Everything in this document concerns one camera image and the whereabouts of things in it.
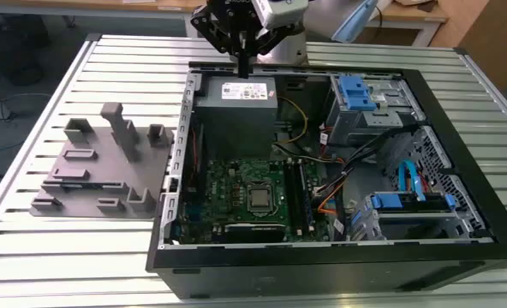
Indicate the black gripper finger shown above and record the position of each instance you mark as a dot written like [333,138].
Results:
[213,32]
[272,40]

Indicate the blue RAM stick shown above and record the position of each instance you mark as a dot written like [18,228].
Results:
[91,186]

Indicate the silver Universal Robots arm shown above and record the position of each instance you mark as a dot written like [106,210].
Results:
[286,48]

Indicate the black RAM slot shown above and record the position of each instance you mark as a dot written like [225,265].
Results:
[301,192]
[292,192]

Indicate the grey power supply unit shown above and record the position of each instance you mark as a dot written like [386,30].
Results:
[233,128]

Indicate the metal drive cage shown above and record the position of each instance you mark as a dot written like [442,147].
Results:
[382,120]

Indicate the green motherboard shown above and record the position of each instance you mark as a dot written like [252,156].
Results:
[233,173]

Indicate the grey plastic parts rack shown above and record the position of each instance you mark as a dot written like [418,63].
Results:
[99,154]

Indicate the silver CPU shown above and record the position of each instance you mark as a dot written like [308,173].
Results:
[261,198]

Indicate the CPU socket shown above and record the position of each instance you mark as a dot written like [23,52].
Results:
[249,199]

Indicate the wooden cabinet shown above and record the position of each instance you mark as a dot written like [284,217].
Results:
[493,32]

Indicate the hard disk in blue carrier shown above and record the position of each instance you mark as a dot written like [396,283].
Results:
[389,202]

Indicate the black graphics card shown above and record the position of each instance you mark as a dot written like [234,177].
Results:
[254,232]

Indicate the black open PC case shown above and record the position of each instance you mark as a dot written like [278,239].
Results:
[280,276]

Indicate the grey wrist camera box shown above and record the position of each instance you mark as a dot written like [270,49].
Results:
[280,13]

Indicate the wooden desk white frame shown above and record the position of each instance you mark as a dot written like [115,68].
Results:
[109,6]
[408,14]

